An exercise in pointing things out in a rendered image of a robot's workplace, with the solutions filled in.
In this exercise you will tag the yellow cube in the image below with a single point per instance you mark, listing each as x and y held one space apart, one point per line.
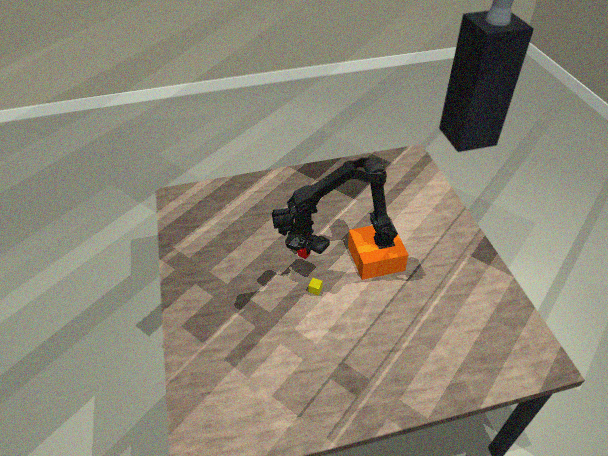
315 286

